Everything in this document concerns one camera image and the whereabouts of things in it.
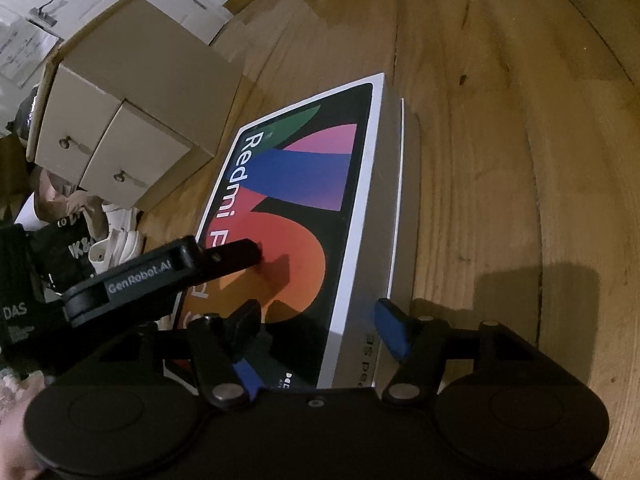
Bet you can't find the white wall paper with clip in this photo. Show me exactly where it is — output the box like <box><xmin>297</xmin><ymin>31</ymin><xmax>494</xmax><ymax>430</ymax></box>
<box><xmin>0</xmin><ymin>0</ymin><xmax>63</xmax><ymax>82</ymax></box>

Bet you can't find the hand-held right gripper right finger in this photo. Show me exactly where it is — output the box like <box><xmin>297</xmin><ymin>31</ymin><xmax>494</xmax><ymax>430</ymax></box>
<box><xmin>375</xmin><ymin>298</ymin><xmax>537</xmax><ymax>404</ymax></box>

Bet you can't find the person's left forearm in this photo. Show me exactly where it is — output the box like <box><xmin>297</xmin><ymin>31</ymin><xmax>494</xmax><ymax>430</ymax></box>
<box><xmin>0</xmin><ymin>371</ymin><xmax>51</xmax><ymax>467</ymax></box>

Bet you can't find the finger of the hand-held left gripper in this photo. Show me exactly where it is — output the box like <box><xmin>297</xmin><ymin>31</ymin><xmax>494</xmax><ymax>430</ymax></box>
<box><xmin>199</xmin><ymin>238</ymin><xmax>264</xmax><ymax>282</ymax></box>

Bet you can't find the white shoe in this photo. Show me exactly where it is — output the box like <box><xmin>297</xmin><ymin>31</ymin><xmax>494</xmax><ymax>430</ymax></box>
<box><xmin>97</xmin><ymin>201</ymin><xmax>143</xmax><ymax>241</ymax></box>
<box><xmin>89</xmin><ymin>230</ymin><xmax>147</xmax><ymax>268</ymax></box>

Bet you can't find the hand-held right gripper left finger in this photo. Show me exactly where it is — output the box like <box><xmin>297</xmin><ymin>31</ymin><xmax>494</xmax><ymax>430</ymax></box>
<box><xmin>99</xmin><ymin>300</ymin><xmax>263</xmax><ymax>408</ymax></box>

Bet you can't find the beige cloth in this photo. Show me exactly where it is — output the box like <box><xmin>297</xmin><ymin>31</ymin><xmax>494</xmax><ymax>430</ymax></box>
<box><xmin>29</xmin><ymin>166</ymin><xmax>103</xmax><ymax>228</ymax></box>

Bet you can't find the colourful printed box lid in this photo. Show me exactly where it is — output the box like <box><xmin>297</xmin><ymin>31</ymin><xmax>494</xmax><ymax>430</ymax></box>
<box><xmin>165</xmin><ymin>72</ymin><xmax>407</xmax><ymax>391</ymax></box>

